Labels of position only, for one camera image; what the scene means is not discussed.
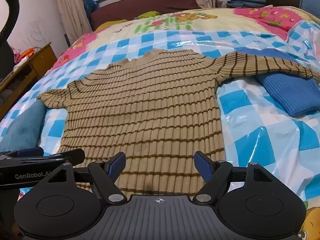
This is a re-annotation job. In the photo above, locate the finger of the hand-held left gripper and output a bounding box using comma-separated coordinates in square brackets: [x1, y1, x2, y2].
[0, 147, 45, 159]
[58, 148, 86, 166]

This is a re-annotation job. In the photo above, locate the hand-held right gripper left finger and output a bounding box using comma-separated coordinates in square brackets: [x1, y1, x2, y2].
[37, 152, 128, 204]

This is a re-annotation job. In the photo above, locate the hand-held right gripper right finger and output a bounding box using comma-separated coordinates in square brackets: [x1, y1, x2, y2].
[194, 151, 283, 204]

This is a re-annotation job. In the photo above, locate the beige striped knit sweater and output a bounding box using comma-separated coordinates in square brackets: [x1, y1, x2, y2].
[37, 49, 320, 197]

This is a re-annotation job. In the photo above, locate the stack of folded blue clothes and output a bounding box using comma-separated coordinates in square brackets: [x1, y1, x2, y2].
[226, 0, 267, 8]

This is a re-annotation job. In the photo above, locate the teal cloth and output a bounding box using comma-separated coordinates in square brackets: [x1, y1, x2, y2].
[0, 101, 47, 153]

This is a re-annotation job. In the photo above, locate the wooden bedside table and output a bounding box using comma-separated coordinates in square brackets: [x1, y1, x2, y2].
[0, 42, 59, 90]

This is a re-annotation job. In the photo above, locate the orange item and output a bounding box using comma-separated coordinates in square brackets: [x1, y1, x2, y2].
[20, 47, 38, 58]

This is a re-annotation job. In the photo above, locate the blue knit sweater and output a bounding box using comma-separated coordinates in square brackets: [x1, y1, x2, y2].
[235, 46, 320, 117]

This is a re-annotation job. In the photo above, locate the yellow pillow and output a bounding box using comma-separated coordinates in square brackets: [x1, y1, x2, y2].
[96, 19, 130, 31]

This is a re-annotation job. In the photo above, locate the cartoon printed bedsheet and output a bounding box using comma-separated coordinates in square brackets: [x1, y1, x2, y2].
[50, 5, 320, 240]

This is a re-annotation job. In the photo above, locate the blue cloth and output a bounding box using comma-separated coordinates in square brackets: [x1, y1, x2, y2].
[82, 0, 101, 12]

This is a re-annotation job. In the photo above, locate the green pillow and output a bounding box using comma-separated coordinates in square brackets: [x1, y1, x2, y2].
[138, 10, 160, 20]

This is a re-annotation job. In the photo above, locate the maroon headboard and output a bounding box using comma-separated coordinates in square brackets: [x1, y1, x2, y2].
[90, 0, 203, 30]

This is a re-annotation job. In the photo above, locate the blue cushion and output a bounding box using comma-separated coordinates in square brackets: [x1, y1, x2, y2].
[299, 0, 320, 18]

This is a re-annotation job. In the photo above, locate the black strap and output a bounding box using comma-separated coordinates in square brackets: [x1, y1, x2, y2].
[0, 0, 19, 43]

